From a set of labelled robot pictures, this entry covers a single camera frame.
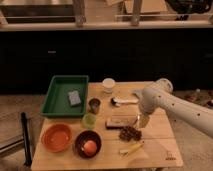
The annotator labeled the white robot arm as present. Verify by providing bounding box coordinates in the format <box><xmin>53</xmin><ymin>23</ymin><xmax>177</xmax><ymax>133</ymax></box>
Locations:
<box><xmin>139</xmin><ymin>78</ymin><xmax>213</xmax><ymax>138</ymax></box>

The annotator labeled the dark brown bowl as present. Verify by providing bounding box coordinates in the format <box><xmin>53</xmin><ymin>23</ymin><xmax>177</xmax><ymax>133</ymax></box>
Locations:
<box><xmin>73</xmin><ymin>130</ymin><xmax>102</xmax><ymax>158</ymax></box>

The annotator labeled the red orange bowl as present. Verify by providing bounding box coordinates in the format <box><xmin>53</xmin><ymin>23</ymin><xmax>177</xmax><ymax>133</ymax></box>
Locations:
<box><xmin>41</xmin><ymin>123</ymin><xmax>72</xmax><ymax>153</ymax></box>

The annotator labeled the small metal spoon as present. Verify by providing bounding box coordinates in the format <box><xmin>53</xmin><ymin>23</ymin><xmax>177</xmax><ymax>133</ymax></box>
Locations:
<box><xmin>133</xmin><ymin>115</ymin><xmax>140</xmax><ymax>126</ymax></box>

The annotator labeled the brown pine cone cluster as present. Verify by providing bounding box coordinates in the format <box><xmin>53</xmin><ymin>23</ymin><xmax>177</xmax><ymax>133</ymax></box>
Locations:
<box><xmin>119</xmin><ymin>126</ymin><xmax>142</xmax><ymax>141</ymax></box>

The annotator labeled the grey folded cloth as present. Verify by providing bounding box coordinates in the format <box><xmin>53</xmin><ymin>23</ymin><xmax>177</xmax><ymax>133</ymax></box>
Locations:
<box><xmin>133</xmin><ymin>89</ymin><xmax>142</xmax><ymax>99</ymax></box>

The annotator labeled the dark rectangular block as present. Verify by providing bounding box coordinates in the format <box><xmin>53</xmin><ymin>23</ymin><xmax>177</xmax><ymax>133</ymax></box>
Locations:
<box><xmin>105</xmin><ymin>117</ymin><xmax>130</xmax><ymax>129</ymax></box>

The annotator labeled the white paper cup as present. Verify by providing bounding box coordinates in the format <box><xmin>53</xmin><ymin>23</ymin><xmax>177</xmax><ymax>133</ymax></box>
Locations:
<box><xmin>102</xmin><ymin>78</ymin><xmax>115</xmax><ymax>93</ymax></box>

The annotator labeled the small metal cup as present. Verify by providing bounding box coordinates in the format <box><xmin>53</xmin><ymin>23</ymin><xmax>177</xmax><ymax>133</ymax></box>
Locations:
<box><xmin>89</xmin><ymin>98</ymin><xmax>101</xmax><ymax>114</ymax></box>

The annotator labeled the green plastic cup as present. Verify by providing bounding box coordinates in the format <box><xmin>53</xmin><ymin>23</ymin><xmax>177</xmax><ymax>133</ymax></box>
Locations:
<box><xmin>82</xmin><ymin>113</ymin><xmax>96</xmax><ymax>129</ymax></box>

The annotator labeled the orange fruit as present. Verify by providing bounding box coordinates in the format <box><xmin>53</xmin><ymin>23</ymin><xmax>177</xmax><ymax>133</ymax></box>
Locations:
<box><xmin>83</xmin><ymin>140</ymin><xmax>97</xmax><ymax>156</ymax></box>

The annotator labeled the grey sponge block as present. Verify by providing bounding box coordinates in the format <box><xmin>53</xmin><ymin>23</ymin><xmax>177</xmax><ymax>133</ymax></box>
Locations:
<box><xmin>68</xmin><ymin>90</ymin><xmax>81</xmax><ymax>106</ymax></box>

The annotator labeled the green plastic tray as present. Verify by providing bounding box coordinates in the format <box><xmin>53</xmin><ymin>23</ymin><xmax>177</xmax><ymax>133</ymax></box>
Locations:
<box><xmin>42</xmin><ymin>75</ymin><xmax>89</xmax><ymax>118</ymax></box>

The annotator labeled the black stand pole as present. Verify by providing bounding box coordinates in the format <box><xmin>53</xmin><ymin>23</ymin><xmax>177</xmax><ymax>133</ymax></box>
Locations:
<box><xmin>21</xmin><ymin>112</ymin><xmax>32</xmax><ymax>166</ymax></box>

